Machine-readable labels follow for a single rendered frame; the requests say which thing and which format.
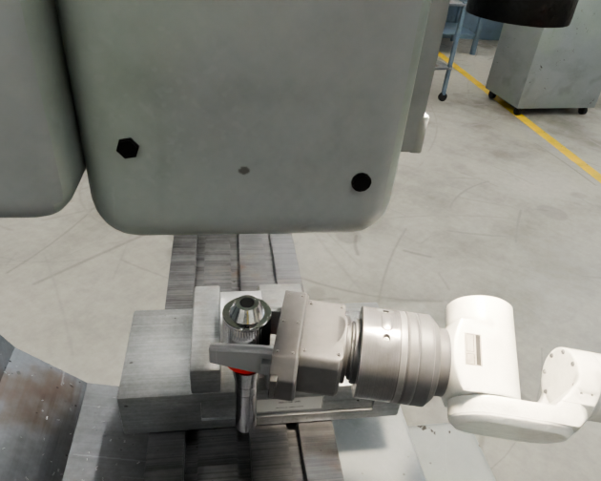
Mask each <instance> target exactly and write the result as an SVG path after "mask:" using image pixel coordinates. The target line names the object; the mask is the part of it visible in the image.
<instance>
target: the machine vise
mask: <svg viewBox="0 0 601 481"><path fill-rule="evenodd" d="M343 304H344V305H345V306H346V308H345V316H350V318H351V323H352V322H354V320H355V319H356V318H357V319H359V315H360V311H361V308H362V306H368V307H376V308H379V306H378V304H377V303H343ZM210 343H220V287H219V286H218V285H215V286H196V287H195V291H194V307H193V308H188V309H160V310H137V311H135V313H134V315H133V321H132V326H131V331H130V336H129V341H128V345H127V350H126V355H125V360H124V365H123V369H122V374H121V379H120V385H119V390H118V394H117V402H118V407H119V412H120V417H121V422H122V426H123V430H124V433H125V434H134V433H148V432H162V431H175V430H189V429H215V428H229V427H235V426H236V408H235V379H234V375H233V371H232V370H231V369H230V368H229V367H228V366H221V365H216V364H212V363H210V362H209V346H210ZM268 390H269V389H267V388H266V387H265V382H264V375H262V374H260V375H259V379H258V398H257V425H270V424H284V423H298V422H311V421H324V420H339V419H352V418H365V417H380V416H393V415H397V414H398V412H399V408H400V405H401V404H393V403H387V402H380V401H372V400H365V399H359V398H353V397H352V391H351V384H349V383H348V380H346V377H344V382H343V384H340V383H339V388H338V393H337V395H335V396H326V395H319V394H313V393H306V392H298V391H296V395H295V399H294V400H293V401H285V400H279V399H271V398H268Z"/></svg>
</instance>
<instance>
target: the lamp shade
mask: <svg viewBox="0 0 601 481"><path fill-rule="evenodd" d="M578 1H579V0H467V3H466V11H467V12H468V13H470V14H473V15H475V16H478V17H481V18H485V19H488V20H492V21H496V22H501V23H507V24H512V25H519V26H527V27H536V28H564V27H567V26H569V25H570V22H571V19H572V17H573V15H574V12H575V9H576V6H577V4H578Z"/></svg>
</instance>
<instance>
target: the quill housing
mask: <svg viewBox="0 0 601 481"><path fill-rule="evenodd" d="M54 1H55V5H56V11H57V16H58V21H59V27H60V31H61V36H62V42H63V47H64V52H65V57H66V62H67V68H68V73H69V78H70V83H71V88H72V93H73V103H74V107H75V113H76V118H77V123H78V129H79V134H80V138H81V144H82V149H83V155H84V159H85V164H86V170H87V175H88V180H89V185H90V190H91V195H92V199H93V203H94V206H95V208H96V211H97V212H98V214H99V215H100V216H101V218H102V219H104V220H105V221H106V222H107V223H108V224H109V225H111V226H112V228H114V229H116V230H118V231H121V232H123V233H125V234H132V235H139V236H153V235H222V234H291V233H351V232H356V231H362V230H364V229H366V228H368V227H370V226H372V225H373V224H375V223H376V222H377V221H379V219H380V218H381V217H382V216H383V215H384V213H385V211H386V209H387V206H388V203H389V202H390V199H391V196H392V191H393V187H394V182H395V177H396V173H397V168H398V163H399V158H400V153H401V149H402V144H403V140H404V131H405V126H406V122H407V117H408V112H409V107H410V102H411V97H412V94H413V89H414V84H415V79H416V74H417V70H418V65H419V60H420V55H421V50H422V46H423V42H424V37H425V28H426V23H427V18H428V14H429V9H430V5H431V0H54Z"/></svg>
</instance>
